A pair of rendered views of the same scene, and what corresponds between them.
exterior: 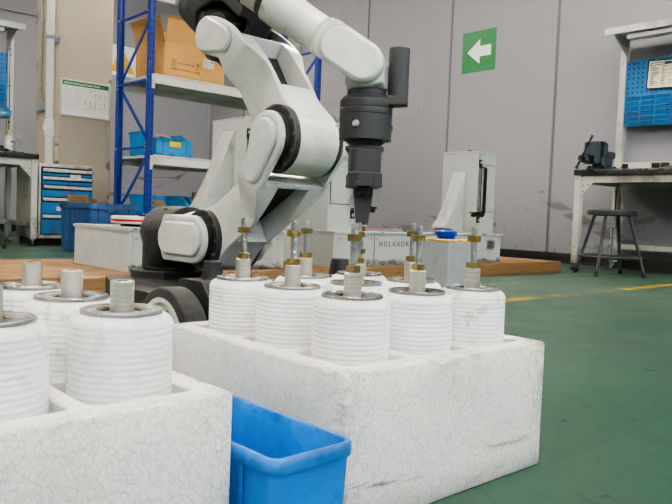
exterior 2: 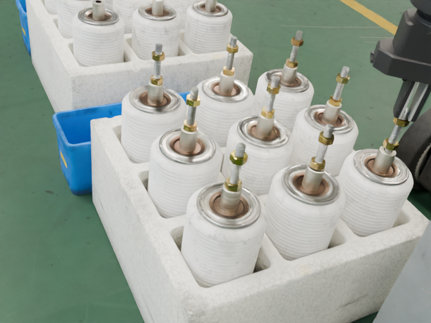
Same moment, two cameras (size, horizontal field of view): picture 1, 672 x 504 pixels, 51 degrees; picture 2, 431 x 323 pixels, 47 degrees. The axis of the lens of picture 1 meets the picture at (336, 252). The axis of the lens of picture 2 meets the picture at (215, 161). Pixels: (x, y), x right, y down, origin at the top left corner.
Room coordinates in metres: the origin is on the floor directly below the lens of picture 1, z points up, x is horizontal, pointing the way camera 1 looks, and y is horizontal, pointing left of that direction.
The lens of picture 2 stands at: (1.06, -0.63, 0.65)
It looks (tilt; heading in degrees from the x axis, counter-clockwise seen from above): 38 degrees down; 99
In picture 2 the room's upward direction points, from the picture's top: 10 degrees clockwise
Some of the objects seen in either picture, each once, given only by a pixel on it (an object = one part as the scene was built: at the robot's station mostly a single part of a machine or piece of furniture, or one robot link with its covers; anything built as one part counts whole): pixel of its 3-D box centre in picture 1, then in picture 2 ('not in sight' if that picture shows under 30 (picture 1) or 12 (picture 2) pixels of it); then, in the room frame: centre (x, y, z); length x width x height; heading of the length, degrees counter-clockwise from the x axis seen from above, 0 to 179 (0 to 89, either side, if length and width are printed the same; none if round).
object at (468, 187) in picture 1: (395, 200); not in sight; (4.38, -0.35, 0.45); 1.51 x 0.57 x 0.74; 133
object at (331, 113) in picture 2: (305, 268); (331, 112); (1.11, 0.05, 0.26); 0.02 x 0.02 x 0.03
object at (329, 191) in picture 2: (411, 280); (310, 184); (1.10, -0.12, 0.25); 0.08 x 0.08 x 0.01
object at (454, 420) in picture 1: (351, 393); (244, 213); (1.02, -0.03, 0.09); 0.39 x 0.39 x 0.18; 42
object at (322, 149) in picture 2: (412, 247); (321, 152); (1.10, -0.12, 0.30); 0.01 x 0.01 x 0.08
